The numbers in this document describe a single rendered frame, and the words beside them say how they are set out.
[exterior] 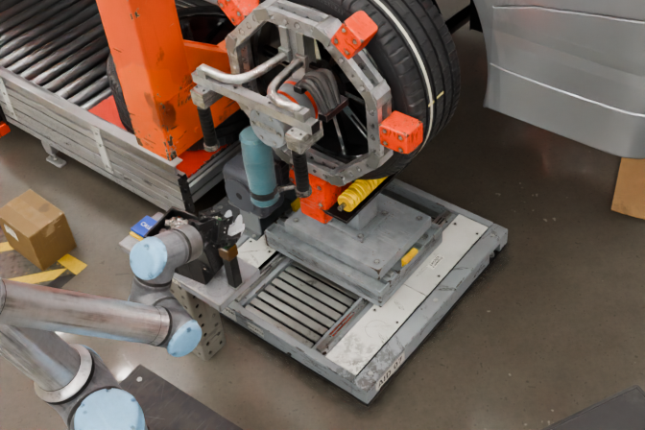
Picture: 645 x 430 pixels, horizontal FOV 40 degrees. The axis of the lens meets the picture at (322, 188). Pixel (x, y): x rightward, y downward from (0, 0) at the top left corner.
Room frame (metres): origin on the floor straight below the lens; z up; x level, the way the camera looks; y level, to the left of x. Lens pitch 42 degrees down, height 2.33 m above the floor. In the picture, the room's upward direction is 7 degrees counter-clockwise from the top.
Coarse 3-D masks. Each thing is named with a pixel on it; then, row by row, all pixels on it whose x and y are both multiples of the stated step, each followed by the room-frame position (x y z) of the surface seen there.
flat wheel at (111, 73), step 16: (192, 16) 3.11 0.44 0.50; (208, 16) 3.10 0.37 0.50; (224, 16) 3.08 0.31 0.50; (192, 32) 3.11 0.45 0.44; (208, 32) 3.10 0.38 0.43; (224, 32) 3.08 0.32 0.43; (112, 64) 2.83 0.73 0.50; (112, 80) 2.73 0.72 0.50; (128, 112) 2.65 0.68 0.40; (240, 112) 2.58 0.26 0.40; (128, 128) 2.68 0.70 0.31; (224, 128) 2.56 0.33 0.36; (240, 128) 2.59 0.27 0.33; (224, 144) 2.55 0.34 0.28
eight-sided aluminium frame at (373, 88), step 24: (240, 24) 2.13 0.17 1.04; (288, 24) 2.01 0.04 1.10; (312, 24) 1.95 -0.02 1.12; (336, 24) 1.95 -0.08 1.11; (240, 48) 2.17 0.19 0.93; (336, 48) 1.90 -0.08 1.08; (240, 72) 2.16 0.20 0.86; (360, 72) 1.86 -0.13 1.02; (384, 96) 1.84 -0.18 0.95; (312, 168) 1.99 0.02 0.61; (336, 168) 1.96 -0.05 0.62; (360, 168) 1.86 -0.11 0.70
